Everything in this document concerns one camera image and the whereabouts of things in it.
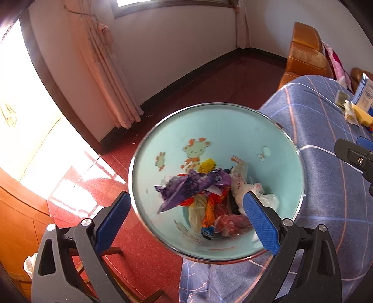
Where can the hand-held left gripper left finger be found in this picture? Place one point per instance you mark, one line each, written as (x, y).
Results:
(112, 224)

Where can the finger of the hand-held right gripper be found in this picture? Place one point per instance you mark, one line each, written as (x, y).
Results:
(365, 143)
(349, 153)

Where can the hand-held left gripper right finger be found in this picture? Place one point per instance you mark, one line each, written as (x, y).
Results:
(262, 224)

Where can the light green trash bin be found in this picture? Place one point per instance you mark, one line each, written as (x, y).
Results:
(221, 131)

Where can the yellow block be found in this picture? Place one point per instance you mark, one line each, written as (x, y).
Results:
(362, 116)

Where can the wooden stool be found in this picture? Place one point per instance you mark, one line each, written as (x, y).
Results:
(113, 252)

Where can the white packet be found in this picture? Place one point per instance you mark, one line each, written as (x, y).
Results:
(349, 115)

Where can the white blue milk carton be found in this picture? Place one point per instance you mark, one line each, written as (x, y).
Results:
(364, 93)

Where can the blue plaid tablecloth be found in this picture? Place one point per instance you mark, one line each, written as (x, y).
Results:
(314, 116)

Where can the white plastic bag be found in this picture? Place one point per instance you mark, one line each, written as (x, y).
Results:
(242, 177)

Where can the purple wrapper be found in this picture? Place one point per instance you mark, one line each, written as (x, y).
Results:
(192, 186)

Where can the yellow crumpled wrapper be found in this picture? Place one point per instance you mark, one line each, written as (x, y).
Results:
(207, 166)

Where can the pink white cushion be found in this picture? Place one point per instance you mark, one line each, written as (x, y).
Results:
(335, 62)

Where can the wooden cabinet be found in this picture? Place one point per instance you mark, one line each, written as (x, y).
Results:
(20, 221)

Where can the white tissue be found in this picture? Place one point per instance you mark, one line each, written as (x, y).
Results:
(29, 266)

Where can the orange leather armchair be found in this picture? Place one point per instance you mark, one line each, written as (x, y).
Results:
(306, 58)

